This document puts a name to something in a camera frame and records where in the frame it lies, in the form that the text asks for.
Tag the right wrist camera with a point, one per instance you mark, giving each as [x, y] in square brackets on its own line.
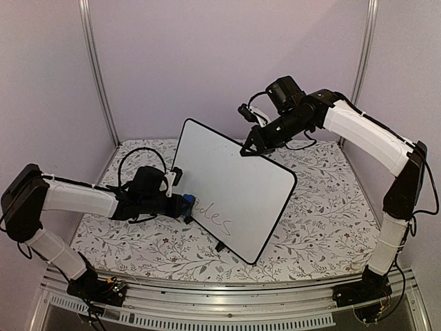
[247, 114]

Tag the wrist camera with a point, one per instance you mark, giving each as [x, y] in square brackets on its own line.
[178, 173]
[247, 114]

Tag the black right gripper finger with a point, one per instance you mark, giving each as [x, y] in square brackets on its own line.
[255, 150]
[253, 137]

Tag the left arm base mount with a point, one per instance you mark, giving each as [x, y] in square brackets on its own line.
[109, 292]

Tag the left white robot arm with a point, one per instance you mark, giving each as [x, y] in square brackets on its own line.
[33, 192]

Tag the right aluminium corner post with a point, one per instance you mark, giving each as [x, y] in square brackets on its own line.
[367, 42]

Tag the small black-framed whiteboard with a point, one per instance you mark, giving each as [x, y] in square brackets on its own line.
[239, 200]

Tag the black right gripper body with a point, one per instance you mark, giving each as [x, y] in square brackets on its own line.
[288, 128]

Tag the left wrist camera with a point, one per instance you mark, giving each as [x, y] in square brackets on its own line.
[178, 173]

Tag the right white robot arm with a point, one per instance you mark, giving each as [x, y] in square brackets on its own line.
[404, 160]

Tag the left aluminium corner post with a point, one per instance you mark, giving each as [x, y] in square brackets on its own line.
[90, 43]

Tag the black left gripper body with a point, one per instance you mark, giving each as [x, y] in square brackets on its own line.
[150, 207]

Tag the blue whiteboard eraser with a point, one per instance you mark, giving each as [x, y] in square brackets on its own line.
[188, 204]

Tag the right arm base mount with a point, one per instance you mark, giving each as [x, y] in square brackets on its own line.
[372, 286]

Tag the aluminium corner post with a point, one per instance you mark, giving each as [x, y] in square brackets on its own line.
[90, 43]
[367, 42]

